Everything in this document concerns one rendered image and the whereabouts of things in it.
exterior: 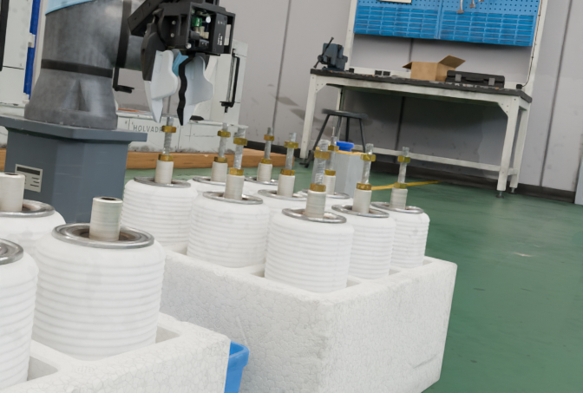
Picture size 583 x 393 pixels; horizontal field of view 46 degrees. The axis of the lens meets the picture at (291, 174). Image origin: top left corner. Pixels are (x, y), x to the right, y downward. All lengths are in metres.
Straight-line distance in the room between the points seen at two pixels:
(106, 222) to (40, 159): 0.63
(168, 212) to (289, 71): 5.57
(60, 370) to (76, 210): 0.68
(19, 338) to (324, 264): 0.39
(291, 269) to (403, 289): 0.18
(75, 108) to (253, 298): 0.53
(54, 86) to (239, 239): 0.48
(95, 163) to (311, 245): 0.51
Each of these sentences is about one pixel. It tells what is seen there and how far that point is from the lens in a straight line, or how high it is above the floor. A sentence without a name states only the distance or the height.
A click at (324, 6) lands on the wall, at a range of 6.38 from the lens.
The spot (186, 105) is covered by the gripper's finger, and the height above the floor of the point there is 0.36.
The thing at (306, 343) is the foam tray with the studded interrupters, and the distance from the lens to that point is 0.73.
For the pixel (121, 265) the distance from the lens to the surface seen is 0.50.
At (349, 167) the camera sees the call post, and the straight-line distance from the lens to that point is 1.20.
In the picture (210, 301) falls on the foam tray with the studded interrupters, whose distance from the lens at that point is 0.79.
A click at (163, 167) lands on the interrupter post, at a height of 0.27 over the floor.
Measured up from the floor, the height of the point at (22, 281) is 0.24.
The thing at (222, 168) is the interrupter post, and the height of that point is 0.27.
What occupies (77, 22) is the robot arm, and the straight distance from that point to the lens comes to 1.17.
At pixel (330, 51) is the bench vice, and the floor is 0.90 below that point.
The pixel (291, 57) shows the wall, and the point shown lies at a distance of 6.43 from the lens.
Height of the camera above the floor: 0.36
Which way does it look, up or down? 5 degrees down
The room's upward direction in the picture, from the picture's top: 8 degrees clockwise
